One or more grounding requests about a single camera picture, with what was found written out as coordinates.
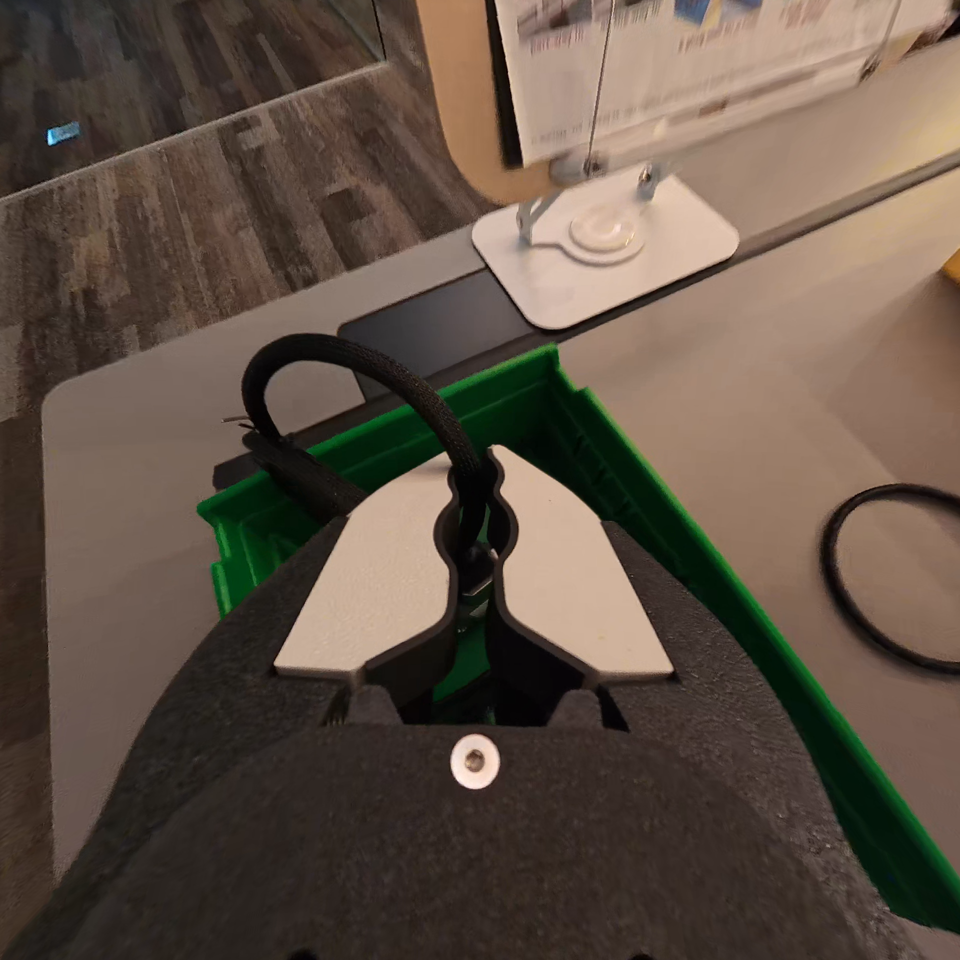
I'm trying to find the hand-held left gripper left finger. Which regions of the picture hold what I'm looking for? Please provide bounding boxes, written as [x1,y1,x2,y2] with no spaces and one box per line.
[273,468,460,682]

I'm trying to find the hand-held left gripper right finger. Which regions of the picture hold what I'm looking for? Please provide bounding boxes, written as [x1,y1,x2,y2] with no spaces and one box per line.
[487,444,676,687]

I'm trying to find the green plastic bin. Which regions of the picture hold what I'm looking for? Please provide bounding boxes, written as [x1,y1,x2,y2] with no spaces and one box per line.
[196,343,960,931]

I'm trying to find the black braided usb cable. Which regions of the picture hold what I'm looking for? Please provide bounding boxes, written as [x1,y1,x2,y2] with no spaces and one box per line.
[221,333,500,579]

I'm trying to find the black cable with green plugs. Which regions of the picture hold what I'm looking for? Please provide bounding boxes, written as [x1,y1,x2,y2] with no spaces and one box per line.
[821,483,960,672]

